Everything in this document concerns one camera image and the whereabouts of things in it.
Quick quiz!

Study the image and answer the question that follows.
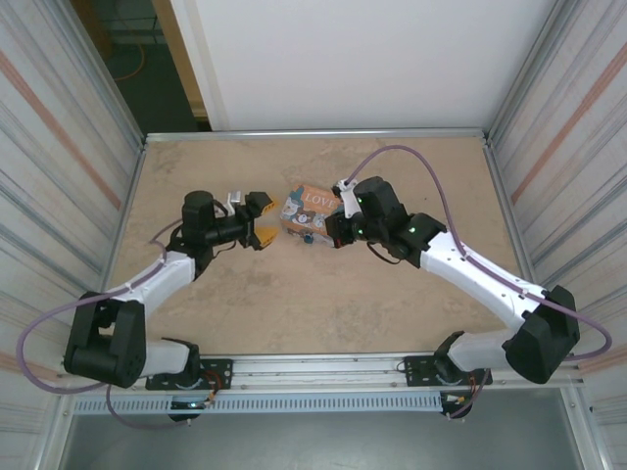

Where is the orange bear print LOVE box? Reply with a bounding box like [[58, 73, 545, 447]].
[[278, 182, 345, 247]]

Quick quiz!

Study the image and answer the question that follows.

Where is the grey metal front panel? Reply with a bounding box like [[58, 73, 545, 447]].
[[58, 411, 597, 470]]

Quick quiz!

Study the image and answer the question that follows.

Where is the aluminium frame cross bar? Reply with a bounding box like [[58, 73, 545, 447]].
[[143, 127, 493, 145]]

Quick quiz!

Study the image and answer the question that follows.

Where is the aluminium table side rail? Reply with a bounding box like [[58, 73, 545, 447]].
[[482, 136, 545, 295], [95, 141, 148, 339]]

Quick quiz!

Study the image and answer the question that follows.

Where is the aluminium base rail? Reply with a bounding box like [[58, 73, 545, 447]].
[[228, 355, 409, 393]]

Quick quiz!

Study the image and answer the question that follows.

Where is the wooden door frame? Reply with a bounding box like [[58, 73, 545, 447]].
[[150, 0, 214, 131]]

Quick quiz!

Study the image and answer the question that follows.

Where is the slotted grey cable duct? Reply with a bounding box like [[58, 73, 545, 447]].
[[72, 391, 445, 416]]

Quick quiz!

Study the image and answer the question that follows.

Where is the orange floor cable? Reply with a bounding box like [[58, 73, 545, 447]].
[[115, 42, 149, 82]]

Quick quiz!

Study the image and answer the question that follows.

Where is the aluminium frame post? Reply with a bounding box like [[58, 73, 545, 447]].
[[487, 0, 578, 148], [68, 0, 148, 153]]

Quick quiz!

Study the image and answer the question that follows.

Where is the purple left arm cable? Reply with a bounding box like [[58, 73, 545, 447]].
[[17, 222, 192, 431]]

